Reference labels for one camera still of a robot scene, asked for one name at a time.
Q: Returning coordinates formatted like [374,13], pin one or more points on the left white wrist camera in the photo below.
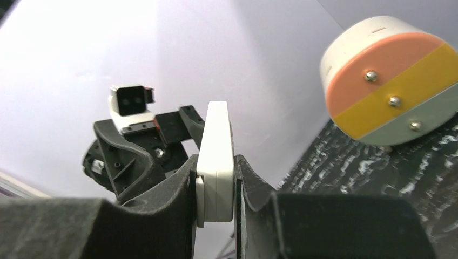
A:
[128,108]

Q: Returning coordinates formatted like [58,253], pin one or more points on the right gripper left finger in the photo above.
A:
[160,223]

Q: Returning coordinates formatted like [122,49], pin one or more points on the round three-colour drawer box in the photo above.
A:
[387,82]

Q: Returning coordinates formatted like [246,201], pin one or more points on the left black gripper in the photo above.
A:
[131,164]

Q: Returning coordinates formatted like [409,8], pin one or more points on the long white remote control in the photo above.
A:
[215,167]

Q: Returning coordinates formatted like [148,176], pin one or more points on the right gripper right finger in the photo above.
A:
[274,224]

